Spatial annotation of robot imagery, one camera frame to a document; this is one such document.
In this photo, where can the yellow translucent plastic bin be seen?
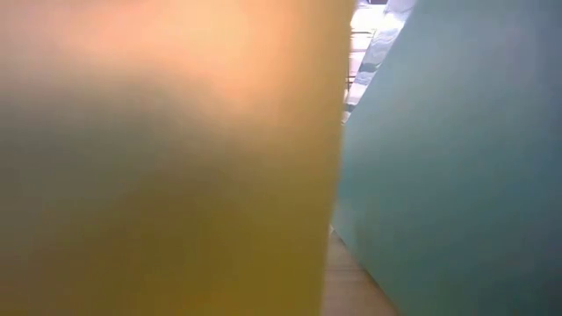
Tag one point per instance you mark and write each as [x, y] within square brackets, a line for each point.
[175, 175]

